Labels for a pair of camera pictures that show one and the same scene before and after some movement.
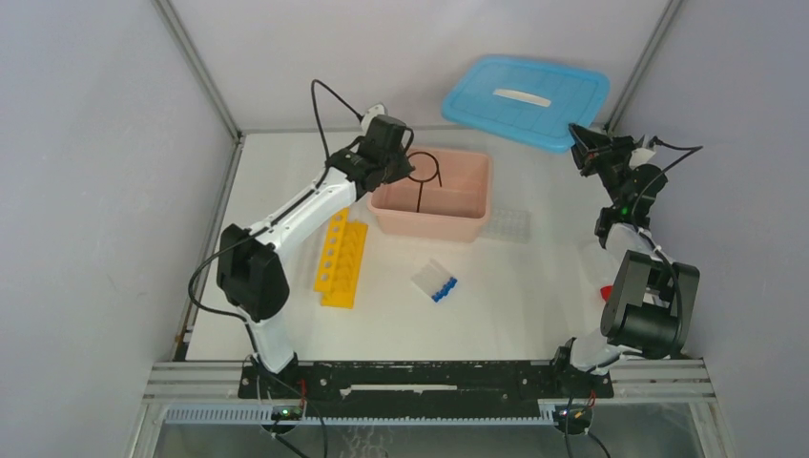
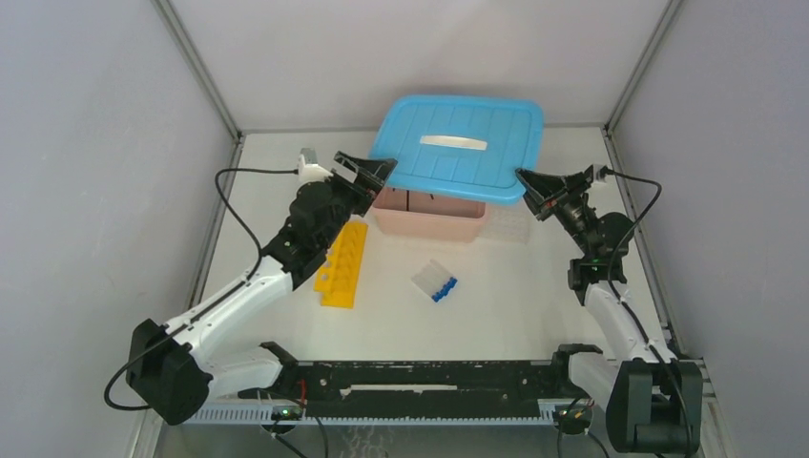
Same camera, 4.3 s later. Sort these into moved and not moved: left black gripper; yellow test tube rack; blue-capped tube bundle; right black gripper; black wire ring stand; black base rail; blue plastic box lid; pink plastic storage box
Moved: right black gripper; blue plastic box lid; left black gripper; black wire ring stand
Not moved: blue-capped tube bundle; yellow test tube rack; black base rail; pink plastic storage box
